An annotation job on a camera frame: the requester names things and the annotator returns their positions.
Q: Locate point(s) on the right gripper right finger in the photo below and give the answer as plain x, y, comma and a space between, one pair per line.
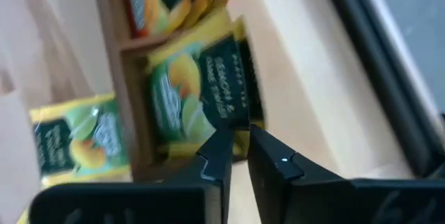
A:
285, 182

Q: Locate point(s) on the brown wooden tea box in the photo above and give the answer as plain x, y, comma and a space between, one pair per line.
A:
133, 112

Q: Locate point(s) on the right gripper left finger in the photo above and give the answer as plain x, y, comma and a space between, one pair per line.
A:
215, 168

